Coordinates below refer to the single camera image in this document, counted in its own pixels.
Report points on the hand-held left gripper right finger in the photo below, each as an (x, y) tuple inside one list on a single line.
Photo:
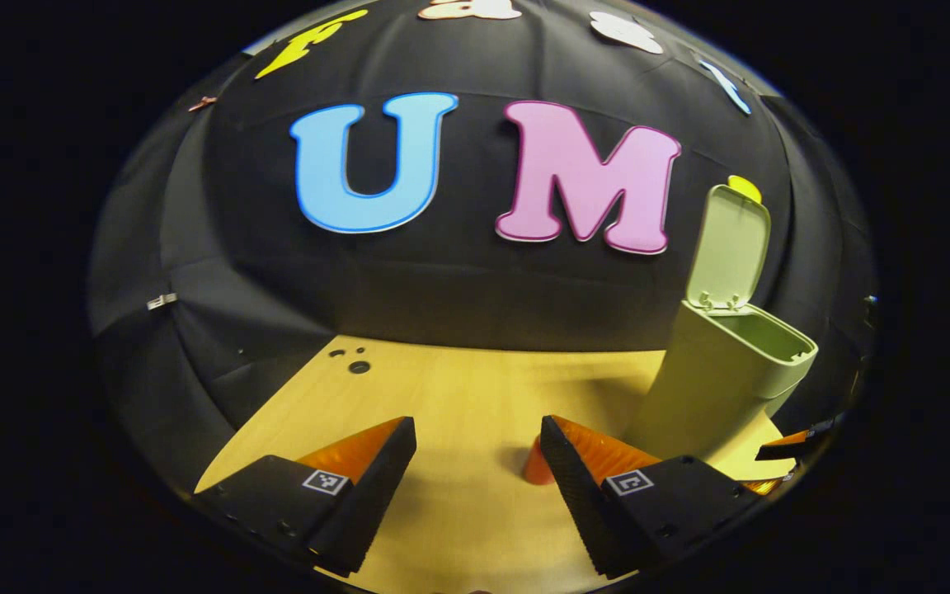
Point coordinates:
[(570, 495)]

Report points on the copper metal clip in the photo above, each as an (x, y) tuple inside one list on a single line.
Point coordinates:
[(202, 104)]

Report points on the orange pop can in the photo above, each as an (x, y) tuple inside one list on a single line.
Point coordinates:
[(534, 470)]

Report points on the silver metal clip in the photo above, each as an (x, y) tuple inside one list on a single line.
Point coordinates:
[(162, 301)]

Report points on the white desktop garbage bin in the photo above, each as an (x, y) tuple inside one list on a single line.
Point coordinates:
[(706, 388)]

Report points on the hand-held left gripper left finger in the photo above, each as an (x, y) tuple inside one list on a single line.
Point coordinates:
[(376, 487)]

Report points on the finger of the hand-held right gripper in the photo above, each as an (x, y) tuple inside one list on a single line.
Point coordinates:
[(772, 484), (797, 441)]

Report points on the black backdrop cloth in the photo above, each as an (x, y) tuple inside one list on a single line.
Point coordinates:
[(458, 289)]

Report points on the wooden desktop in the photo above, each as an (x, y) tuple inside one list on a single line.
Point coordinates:
[(467, 396)]

